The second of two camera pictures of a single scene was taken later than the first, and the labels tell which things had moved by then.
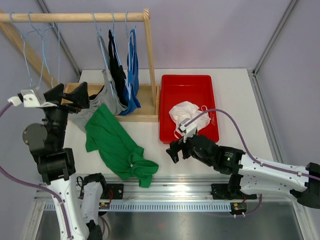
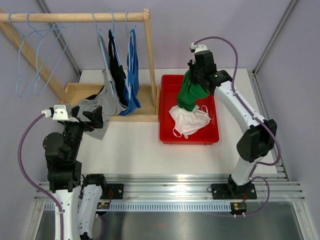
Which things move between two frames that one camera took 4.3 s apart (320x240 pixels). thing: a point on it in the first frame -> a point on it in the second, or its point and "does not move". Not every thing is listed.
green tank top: (106, 134) -> (189, 93)
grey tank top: (106, 98) does not move
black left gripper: (79, 97) -> (95, 117)
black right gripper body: (188, 151) -> (196, 74)
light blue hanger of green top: (23, 38) -> (71, 24)
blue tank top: (132, 94) does not move
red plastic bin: (175, 89) does not move
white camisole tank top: (185, 110) does not move
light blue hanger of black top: (112, 26) does not move
